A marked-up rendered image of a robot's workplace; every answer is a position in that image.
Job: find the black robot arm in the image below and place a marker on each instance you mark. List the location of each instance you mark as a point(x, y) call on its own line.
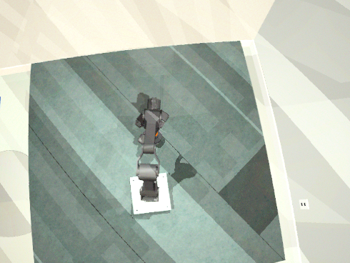
point(149, 119)

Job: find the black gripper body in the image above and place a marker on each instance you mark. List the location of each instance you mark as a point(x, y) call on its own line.
point(164, 117)

